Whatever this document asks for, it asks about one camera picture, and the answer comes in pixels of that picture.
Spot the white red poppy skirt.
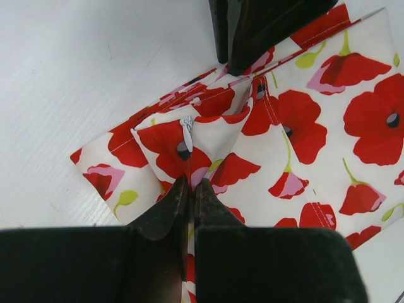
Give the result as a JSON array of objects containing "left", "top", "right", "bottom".
[{"left": 69, "top": 3, "right": 404, "bottom": 303}]

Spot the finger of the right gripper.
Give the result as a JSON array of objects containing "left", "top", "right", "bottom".
[
  {"left": 208, "top": 0, "right": 242, "bottom": 63},
  {"left": 227, "top": 0, "right": 336, "bottom": 76}
]

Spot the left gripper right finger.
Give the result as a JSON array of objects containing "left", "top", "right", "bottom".
[{"left": 194, "top": 179, "right": 368, "bottom": 302}]

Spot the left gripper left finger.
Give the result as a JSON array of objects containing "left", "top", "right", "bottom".
[{"left": 1, "top": 177, "right": 189, "bottom": 302}]

